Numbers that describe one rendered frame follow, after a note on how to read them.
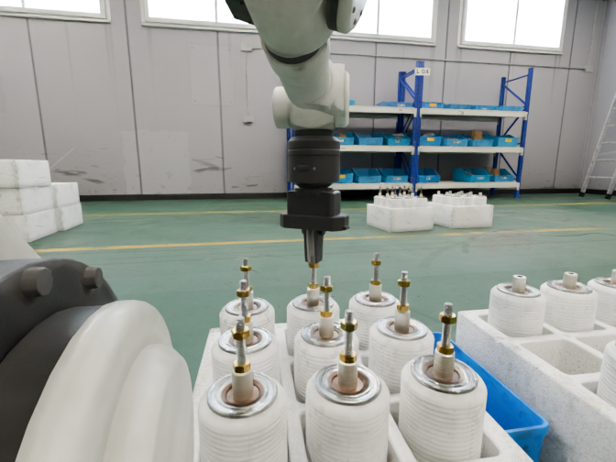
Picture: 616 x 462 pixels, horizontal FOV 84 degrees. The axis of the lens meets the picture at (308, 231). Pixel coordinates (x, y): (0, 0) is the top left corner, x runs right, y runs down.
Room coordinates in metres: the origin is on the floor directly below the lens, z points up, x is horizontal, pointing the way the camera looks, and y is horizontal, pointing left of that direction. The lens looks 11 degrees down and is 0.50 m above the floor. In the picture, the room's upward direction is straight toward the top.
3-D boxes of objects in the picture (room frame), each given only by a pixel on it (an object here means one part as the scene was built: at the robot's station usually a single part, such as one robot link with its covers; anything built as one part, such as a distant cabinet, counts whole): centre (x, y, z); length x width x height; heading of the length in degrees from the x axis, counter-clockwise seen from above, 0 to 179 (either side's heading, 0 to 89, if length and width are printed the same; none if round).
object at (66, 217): (2.77, 2.15, 0.09); 0.39 x 0.39 x 0.18; 14
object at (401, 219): (2.79, -0.75, 0.09); 0.39 x 0.39 x 0.18; 18
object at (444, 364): (0.37, -0.16, 0.26); 0.02 x 0.02 x 0.03
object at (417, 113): (5.38, -1.52, 0.97); 3.68 x 0.64 x 1.94; 101
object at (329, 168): (0.59, -0.01, 0.45); 0.13 x 0.10 x 0.12; 66
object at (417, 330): (0.49, -0.14, 0.25); 0.08 x 0.08 x 0.01
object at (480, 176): (5.54, -2.62, 0.36); 0.50 x 0.38 x 0.21; 10
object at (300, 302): (0.58, -0.01, 0.25); 0.08 x 0.08 x 0.01
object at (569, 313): (0.67, -0.54, 0.16); 0.10 x 0.10 x 0.18
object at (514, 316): (0.65, -0.42, 0.16); 0.10 x 0.10 x 0.18
